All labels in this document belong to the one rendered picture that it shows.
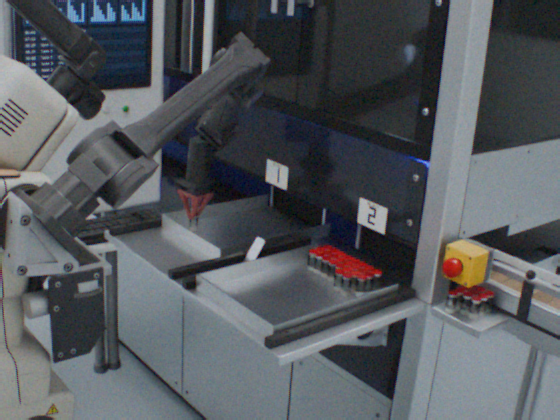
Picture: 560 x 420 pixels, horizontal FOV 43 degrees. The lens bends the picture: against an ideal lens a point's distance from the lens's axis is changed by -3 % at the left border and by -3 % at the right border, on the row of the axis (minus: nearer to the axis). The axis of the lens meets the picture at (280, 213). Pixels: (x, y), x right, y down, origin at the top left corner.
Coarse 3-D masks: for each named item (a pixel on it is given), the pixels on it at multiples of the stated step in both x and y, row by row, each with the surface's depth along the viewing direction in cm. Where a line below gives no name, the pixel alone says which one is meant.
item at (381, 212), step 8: (360, 200) 164; (360, 208) 164; (368, 208) 162; (376, 208) 161; (384, 208) 159; (360, 216) 165; (376, 216) 161; (384, 216) 159; (368, 224) 163; (376, 224) 161; (384, 224) 159; (384, 232) 160
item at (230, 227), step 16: (192, 208) 189; (208, 208) 192; (224, 208) 195; (240, 208) 199; (256, 208) 202; (272, 208) 203; (176, 224) 179; (208, 224) 188; (224, 224) 189; (240, 224) 190; (256, 224) 190; (272, 224) 191; (288, 224) 192; (304, 224) 193; (192, 240) 174; (208, 240) 178; (224, 240) 179; (240, 240) 179; (272, 240) 174; (208, 256) 169
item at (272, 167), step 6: (270, 162) 187; (270, 168) 188; (276, 168) 186; (282, 168) 184; (270, 174) 188; (276, 174) 186; (282, 174) 184; (270, 180) 189; (276, 180) 187; (282, 180) 185; (282, 186) 185
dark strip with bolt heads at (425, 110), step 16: (432, 0) 139; (448, 0) 136; (432, 16) 140; (432, 32) 141; (432, 48) 142; (432, 64) 142; (432, 80) 143; (432, 96) 144; (432, 112) 144; (416, 128) 148; (432, 128) 145; (416, 176) 150
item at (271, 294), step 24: (240, 264) 158; (264, 264) 163; (288, 264) 168; (216, 288) 146; (240, 288) 154; (264, 288) 155; (288, 288) 156; (312, 288) 157; (384, 288) 151; (240, 312) 141; (264, 312) 145; (288, 312) 146; (312, 312) 139; (336, 312) 143; (264, 336) 136
